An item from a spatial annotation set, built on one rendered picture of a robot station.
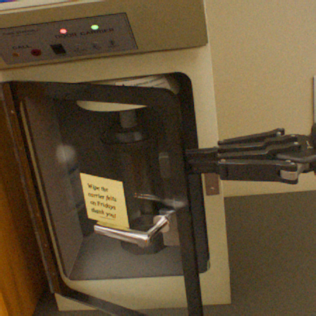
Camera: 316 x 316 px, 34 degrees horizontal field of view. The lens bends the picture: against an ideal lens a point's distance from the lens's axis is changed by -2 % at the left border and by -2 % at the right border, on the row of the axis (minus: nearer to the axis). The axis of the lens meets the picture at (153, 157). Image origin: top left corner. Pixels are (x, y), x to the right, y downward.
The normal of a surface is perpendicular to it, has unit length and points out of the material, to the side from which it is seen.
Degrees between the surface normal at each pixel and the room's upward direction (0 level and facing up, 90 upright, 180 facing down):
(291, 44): 90
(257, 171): 90
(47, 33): 135
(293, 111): 90
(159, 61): 90
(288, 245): 0
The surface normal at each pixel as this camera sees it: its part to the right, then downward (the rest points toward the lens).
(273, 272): -0.13, -0.91
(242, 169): -0.32, 0.42
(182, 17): 0.03, 0.93
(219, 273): -0.09, 0.41
